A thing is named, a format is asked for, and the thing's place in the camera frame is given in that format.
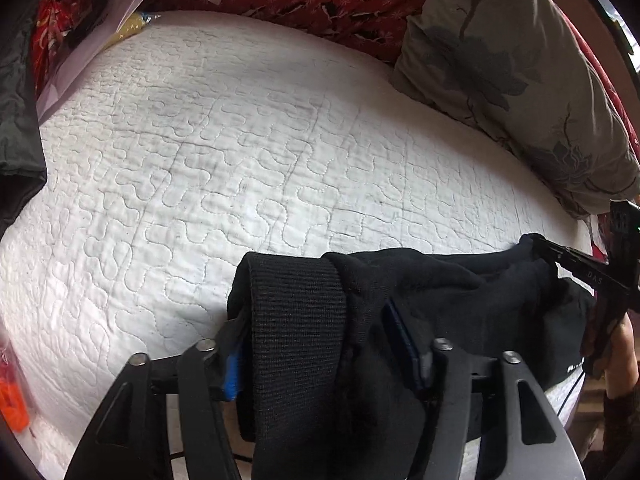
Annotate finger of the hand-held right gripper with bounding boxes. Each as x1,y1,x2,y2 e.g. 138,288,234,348
525,234,633,302

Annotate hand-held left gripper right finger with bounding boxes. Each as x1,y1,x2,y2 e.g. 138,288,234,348
382,301,586,480

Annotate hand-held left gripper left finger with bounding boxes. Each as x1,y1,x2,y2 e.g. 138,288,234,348
65,320,246,480

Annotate black pants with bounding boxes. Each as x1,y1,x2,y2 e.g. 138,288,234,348
226,234,596,480

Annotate person's right forearm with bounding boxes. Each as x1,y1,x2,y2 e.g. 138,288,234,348
602,316,640,463

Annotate grey floral pillow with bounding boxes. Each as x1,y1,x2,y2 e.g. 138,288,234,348
392,0,640,218

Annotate orange plastic item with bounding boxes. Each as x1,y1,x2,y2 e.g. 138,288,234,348
0,340,30,433

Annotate white quilted bedspread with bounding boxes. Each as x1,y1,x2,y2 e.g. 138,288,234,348
0,10,601,480

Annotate dark jacket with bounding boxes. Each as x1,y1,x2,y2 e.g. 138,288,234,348
0,0,48,233

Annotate yellow packet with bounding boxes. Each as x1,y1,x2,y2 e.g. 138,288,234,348
107,10,157,45

